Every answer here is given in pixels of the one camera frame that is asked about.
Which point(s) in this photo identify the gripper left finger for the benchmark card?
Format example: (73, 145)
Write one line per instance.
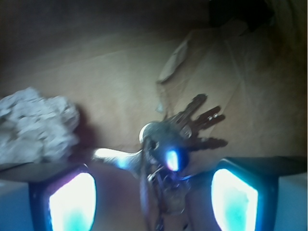
(47, 197)

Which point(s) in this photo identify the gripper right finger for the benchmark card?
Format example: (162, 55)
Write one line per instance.
(261, 193)

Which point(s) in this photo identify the silver key bunch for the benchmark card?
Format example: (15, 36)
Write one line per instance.
(165, 153)

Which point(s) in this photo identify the crumpled white paper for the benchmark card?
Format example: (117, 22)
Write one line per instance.
(36, 129)

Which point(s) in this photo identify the brown paper bag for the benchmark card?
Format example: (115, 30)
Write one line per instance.
(115, 59)

